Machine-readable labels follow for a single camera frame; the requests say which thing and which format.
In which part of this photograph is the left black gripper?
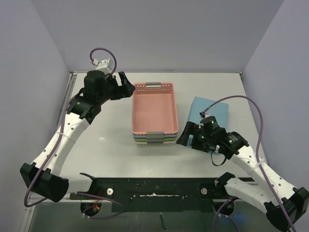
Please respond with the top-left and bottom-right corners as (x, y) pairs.
(98, 72), (135, 104)

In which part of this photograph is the pink plastic basket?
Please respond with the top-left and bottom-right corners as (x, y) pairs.
(132, 82), (179, 135)

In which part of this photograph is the blue plastic basket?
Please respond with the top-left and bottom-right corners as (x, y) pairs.
(187, 97), (229, 129)
(133, 133), (177, 140)

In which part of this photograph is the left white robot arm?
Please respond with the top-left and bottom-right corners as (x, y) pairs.
(20, 70), (135, 207)

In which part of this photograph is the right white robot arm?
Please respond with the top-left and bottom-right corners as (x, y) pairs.
(177, 116), (309, 232)

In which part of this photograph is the white plastic basket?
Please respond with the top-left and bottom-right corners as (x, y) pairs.
(135, 141), (176, 147)

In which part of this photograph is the green plastic basket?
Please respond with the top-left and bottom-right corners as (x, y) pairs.
(133, 137), (177, 142)

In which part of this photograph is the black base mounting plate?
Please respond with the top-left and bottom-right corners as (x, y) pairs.
(70, 173), (256, 217)

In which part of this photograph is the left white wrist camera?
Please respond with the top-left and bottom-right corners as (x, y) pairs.
(92, 58), (114, 74)

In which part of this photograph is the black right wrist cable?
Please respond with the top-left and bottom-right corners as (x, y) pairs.
(210, 149), (232, 167)

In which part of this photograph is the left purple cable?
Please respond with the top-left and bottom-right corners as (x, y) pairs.
(24, 47), (118, 207)

